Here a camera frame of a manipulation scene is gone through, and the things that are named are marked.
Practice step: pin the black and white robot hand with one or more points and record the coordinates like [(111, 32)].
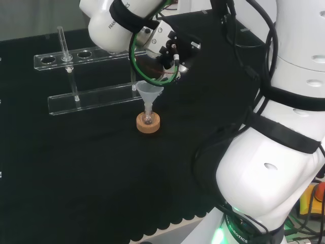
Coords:
[(184, 50)]

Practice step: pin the clear acrylic funnel stand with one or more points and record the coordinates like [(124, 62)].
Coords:
[(101, 99)]

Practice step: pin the small glass round-bottom flask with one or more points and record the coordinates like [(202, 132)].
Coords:
[(148, 119)]

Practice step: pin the yellow stop button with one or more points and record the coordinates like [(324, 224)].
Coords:
[(308, 200)]

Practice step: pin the translucent plastic funnel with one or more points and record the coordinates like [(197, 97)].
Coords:
[(149, 94)]

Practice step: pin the black bench cloth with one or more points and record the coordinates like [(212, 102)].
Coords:
[(76, 165)]

